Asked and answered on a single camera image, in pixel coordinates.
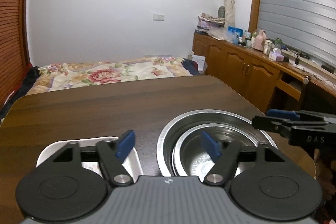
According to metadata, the deep steel bowl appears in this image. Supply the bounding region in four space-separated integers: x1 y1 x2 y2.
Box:
172 123 265 180

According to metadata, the right hand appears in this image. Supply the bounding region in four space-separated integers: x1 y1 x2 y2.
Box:
314 149 335 200

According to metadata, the white floral square plate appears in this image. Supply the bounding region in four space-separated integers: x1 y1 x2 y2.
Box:
36 136 143 182

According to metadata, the large steel basin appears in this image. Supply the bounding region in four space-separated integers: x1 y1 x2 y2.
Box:
157 109 277 177

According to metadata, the wooden sideboard cabinet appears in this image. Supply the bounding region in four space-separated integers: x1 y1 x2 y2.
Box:
192 33 335 114

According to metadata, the pink tissue box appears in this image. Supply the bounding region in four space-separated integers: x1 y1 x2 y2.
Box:
268 48 284 62

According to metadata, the pink kettle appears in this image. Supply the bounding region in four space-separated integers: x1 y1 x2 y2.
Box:
253 30 266 51

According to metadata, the white paper bag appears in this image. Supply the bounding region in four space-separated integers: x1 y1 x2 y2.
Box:
191 55 206 71

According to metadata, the floral bed quilt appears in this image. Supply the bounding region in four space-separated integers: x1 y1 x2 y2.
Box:
27 56 199 95

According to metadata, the blue box on sideboard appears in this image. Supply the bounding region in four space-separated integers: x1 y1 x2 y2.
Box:
228 26 243 37

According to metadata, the grey window blind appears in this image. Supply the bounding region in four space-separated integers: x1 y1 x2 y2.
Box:
258 0 335 65

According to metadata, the stack of folded fabrics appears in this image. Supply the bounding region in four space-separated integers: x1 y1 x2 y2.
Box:
198 12 226 30

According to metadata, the wooden louvered wardrobe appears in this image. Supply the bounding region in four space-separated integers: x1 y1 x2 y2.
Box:
1 0 30 105

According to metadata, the white wall switch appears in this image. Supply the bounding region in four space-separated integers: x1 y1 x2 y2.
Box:
153 14 165 21

